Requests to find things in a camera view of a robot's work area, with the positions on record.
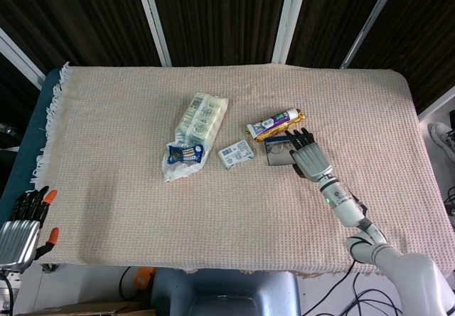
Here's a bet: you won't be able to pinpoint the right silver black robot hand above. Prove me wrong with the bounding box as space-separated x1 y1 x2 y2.
285 127 334 184

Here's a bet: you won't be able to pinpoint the left silver robot hand orange fingertips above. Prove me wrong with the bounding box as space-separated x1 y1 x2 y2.
0 185 60 270

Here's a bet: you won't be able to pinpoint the blue grey glasses case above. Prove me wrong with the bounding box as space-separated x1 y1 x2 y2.
263 135 298 167

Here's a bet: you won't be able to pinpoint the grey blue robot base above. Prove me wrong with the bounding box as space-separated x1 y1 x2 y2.
151 268 302 316

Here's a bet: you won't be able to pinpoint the small white blue packet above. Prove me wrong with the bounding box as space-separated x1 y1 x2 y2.
218 139 255 170

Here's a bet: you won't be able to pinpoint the gold foil snack pack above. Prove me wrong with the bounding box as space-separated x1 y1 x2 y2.
254 111 307 142

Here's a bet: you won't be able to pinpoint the white purple toothpaste tube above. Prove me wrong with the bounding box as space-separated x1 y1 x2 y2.
247 107 299 137

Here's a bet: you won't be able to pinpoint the pale yellow tissue pack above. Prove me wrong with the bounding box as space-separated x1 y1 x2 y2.
173 91 230 149

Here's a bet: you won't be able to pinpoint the blue Oreo cookie pack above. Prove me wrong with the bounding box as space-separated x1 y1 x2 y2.
167 143 205 164

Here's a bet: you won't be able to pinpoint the beige waffle tablecloth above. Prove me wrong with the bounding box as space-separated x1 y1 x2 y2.
30 61 455 278

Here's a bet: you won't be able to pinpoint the orange device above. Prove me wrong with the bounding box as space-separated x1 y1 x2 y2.
134 266 157 290

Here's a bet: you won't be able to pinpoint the white sneaker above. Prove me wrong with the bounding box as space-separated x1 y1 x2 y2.
428 122 455 157

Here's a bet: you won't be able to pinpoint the white plastic bag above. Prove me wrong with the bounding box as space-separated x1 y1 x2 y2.
162 130 209 184

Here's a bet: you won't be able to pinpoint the black cable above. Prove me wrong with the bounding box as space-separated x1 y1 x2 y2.
444 187 455 217
118 266 143 301

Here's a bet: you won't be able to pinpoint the silver aluminium extrusion post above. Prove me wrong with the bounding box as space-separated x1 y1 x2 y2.
340 0 405 70
133 0 173 67
272 0 310 64
417 86 455 122
0 27 46 90

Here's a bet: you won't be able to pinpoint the black floor cables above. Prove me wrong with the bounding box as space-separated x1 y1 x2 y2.
309 258 406 316

